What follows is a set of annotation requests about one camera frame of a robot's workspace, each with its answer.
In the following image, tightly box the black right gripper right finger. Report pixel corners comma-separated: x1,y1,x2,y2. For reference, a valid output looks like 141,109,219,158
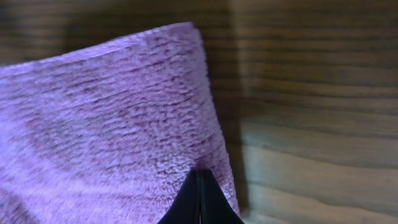
198,169,244,224

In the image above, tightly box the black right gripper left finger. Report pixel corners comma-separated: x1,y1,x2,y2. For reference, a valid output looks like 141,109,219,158
158,170,200,224

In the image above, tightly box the purple microfiber cloth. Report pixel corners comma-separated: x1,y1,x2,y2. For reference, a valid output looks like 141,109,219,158
1,22,239,223

